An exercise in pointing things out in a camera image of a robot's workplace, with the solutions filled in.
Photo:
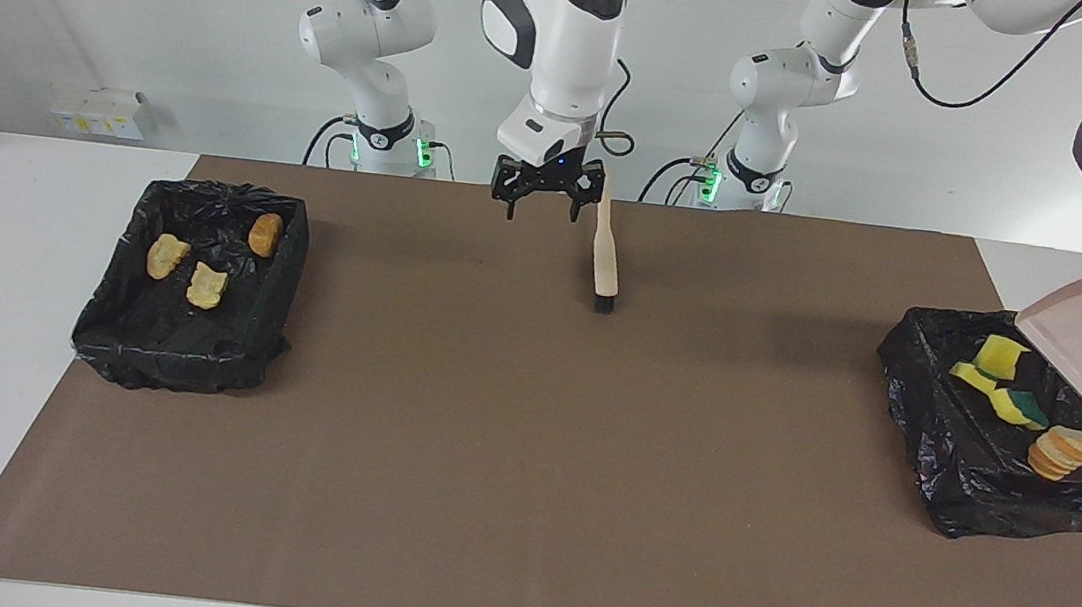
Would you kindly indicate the notched yellow sponge piece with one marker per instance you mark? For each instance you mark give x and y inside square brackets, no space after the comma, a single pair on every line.
[974,377]

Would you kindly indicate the pale bread chunk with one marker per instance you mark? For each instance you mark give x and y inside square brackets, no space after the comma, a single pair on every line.
[206,286]

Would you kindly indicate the plain yellow sponge piece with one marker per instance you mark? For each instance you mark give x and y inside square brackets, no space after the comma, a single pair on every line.
[1000,355]

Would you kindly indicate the orange striped bread piece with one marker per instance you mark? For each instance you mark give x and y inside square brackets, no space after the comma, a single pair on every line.
[1064,452]

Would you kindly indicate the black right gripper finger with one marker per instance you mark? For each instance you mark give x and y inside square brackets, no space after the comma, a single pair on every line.
[508,192]
[584,197]

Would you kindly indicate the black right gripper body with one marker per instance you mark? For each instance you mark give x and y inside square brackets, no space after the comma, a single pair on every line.
[549,176]

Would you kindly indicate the green and yellow sponge piece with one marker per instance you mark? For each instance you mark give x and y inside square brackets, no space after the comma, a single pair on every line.
[1021,406]

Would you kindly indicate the brown oval bread roll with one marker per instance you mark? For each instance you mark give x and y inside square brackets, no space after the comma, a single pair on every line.
[265,235]

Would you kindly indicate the black bag lined bin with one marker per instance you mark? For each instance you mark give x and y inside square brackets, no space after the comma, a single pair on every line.
[183,356]
[947,457]

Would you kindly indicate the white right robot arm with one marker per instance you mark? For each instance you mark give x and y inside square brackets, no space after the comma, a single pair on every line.
[557,54]

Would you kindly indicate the beige hand brush black bristles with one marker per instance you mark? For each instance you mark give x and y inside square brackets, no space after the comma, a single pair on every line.
[606,260]

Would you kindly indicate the brown table mat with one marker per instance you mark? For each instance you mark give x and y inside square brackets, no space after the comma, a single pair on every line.
[476,538]

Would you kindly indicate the yellowish bread chunk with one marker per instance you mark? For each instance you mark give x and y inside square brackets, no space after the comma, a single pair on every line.
[167,257]

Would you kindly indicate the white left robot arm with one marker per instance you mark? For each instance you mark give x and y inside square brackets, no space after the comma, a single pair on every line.
[796,79]

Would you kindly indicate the white wall power strip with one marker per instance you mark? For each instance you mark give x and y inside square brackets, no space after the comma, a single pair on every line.
[99,111]

